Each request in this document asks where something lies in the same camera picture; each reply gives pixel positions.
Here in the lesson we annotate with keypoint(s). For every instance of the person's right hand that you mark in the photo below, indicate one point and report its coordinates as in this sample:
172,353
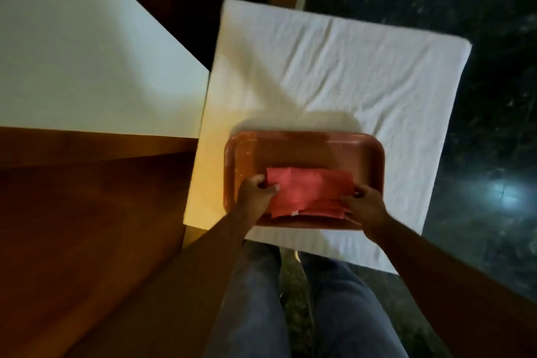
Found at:
369,209

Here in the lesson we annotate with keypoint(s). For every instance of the person's left hand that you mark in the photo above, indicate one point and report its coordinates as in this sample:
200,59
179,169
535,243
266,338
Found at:
252,199

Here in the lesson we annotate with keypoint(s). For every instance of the person's left thumb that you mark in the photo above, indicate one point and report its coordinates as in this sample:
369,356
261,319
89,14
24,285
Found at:
269,188

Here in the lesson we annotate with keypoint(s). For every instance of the person's right thumb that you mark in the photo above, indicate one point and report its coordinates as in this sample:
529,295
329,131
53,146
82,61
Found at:
349,201

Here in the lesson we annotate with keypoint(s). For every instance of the red cloth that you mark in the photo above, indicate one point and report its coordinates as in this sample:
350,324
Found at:
309,192

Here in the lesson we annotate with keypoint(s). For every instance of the person's left forearm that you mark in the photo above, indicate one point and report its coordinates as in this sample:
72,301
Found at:
168,290

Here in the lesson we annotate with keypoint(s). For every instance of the person's right forearm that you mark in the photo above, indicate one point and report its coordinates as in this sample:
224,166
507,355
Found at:
457,290

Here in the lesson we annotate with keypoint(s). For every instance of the red plastic tray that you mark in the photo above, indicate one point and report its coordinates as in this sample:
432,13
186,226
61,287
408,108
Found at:
304,160

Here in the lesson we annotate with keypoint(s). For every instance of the white towel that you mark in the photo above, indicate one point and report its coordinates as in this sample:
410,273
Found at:
331,89

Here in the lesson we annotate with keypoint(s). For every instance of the person's blue jeans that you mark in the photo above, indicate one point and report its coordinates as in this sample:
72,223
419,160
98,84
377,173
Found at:
302,307

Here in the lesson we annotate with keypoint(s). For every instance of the white mattress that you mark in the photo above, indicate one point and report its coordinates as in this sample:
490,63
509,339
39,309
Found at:
79,47

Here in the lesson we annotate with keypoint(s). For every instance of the brown wooden bed frame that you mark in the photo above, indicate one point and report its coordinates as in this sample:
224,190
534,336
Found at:
84,219

